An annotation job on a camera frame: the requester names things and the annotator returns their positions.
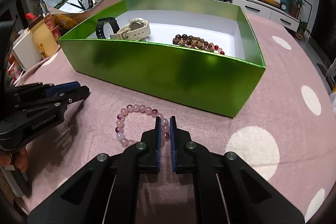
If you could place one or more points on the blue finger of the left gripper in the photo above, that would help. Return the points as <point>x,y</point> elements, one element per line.
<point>62,88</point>
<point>75,95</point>

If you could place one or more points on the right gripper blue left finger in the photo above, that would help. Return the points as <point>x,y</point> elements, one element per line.
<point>150,159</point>

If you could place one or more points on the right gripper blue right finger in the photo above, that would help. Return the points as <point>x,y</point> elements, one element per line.
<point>181,159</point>

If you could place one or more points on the cream white wrist watch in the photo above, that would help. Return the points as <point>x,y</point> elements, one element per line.
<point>136,30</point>

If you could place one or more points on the person's left hand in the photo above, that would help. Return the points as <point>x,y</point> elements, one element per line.
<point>19,159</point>

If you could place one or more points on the yellow bottle brown cap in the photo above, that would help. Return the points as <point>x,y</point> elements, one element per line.
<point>43,37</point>

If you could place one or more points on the white cardboard box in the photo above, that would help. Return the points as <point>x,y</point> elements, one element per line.
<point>25,51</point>

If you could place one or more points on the black smart watch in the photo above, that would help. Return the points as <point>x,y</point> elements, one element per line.
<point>102,27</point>

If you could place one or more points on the yellow snack bag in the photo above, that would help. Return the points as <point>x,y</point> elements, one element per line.
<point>64,22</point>

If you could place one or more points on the pink desk organizer bin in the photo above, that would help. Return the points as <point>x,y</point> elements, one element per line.
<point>100,5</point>

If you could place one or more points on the white paper sheet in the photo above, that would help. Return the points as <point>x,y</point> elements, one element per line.
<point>72,7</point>

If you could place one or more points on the grey folded cloth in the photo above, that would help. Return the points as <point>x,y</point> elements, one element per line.
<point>45,4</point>

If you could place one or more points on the green cardboard box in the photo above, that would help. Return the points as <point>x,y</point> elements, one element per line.
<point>200,53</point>

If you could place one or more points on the pink polka dot tablecloth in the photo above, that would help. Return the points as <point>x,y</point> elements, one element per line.
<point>286,130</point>

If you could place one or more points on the white tv cabinet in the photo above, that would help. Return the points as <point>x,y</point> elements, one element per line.
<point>268,11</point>

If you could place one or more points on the potted plant right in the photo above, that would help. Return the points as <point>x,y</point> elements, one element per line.
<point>295,7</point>

